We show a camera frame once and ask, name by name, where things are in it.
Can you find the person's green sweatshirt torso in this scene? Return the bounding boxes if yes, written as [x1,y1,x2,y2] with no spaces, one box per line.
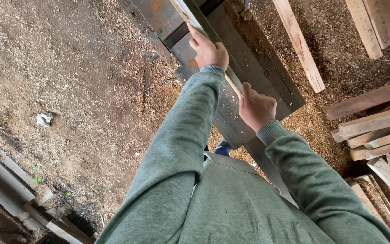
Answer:
[173,151,338,244]

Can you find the person's right hand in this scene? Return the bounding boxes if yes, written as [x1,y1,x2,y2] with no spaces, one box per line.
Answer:
[238,82,278,133]

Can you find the sawdust-covered wooden slats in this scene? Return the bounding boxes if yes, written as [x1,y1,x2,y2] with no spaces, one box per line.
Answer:
[346,174,390,244]

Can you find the heap of wooden planks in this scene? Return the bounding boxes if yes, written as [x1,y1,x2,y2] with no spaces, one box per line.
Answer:
[325,76,390,208]

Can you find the stack of pale wooden boards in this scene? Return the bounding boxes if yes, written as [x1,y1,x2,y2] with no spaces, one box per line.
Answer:
[345,0,390,77]

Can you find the person's blue shoe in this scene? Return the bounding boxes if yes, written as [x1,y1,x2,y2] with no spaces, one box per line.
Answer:
[214,137,232,157]

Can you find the grey wooden frame pieces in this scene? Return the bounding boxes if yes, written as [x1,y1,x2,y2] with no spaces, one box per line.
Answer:
[0,130,99,244]

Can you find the long pale wooden plank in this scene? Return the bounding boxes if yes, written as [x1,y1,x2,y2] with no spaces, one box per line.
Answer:
[272,0,326,94]

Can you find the crumpled white paper scrap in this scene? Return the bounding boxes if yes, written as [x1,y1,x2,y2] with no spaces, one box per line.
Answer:
[35,111,54,127]

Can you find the thin wooden strip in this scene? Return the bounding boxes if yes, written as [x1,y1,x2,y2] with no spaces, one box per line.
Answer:
[170,0,245,99]

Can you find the person's left hand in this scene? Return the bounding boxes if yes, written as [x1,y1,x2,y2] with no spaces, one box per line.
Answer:
[186,22,230,72]

